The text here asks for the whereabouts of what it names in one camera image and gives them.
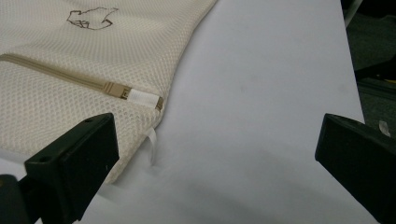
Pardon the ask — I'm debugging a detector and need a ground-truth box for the cream mesh laundry bag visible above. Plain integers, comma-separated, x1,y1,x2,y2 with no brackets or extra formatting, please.
0,0,218,185

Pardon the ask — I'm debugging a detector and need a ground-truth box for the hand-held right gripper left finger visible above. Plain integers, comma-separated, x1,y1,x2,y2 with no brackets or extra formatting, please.
19,112,120,224

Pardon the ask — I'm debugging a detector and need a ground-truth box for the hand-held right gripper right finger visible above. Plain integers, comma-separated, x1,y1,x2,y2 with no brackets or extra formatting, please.
314,113,396,224

